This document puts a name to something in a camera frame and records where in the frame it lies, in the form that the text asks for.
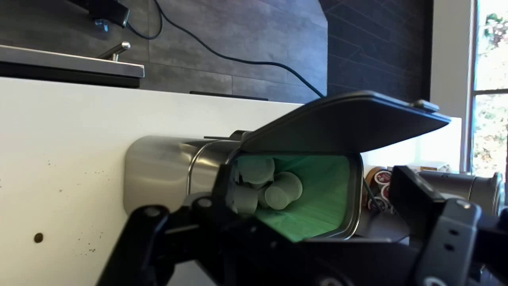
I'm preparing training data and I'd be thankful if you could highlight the black mounted device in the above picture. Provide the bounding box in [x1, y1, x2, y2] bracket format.
[68, 0, 132, 29]

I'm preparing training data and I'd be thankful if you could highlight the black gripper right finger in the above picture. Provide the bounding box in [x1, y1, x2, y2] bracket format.
[388, 166, 508, 286]

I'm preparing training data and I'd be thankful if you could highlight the black cable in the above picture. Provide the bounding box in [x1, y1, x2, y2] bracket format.
[126, 0, 327, 101]

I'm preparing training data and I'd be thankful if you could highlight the black silver coffee machine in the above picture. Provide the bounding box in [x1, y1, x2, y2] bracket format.
[394, 168, 508, 220]

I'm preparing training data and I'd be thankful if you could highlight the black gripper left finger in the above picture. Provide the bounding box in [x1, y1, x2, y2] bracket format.
[97, 193, 299, 286]

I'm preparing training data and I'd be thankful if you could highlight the small metal handle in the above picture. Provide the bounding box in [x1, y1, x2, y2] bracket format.
[97, 40, 134, 64]

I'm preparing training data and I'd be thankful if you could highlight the coffee pod with brown lid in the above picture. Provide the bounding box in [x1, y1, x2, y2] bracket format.
[364, 185, 395, 217]
[368, 166, 395, 188]

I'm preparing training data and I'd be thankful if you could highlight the window with white frame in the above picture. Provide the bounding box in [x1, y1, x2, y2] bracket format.
[429, 0, 508, 177]

